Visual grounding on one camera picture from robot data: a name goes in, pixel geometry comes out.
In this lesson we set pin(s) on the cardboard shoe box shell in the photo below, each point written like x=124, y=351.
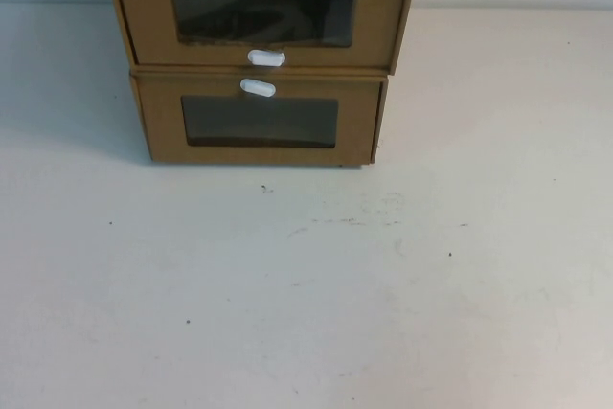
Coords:
x=415, y=6
x=384, y=117

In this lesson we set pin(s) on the cardboard drawer with window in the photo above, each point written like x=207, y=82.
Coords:
x=163, y=141
x=143, y=21

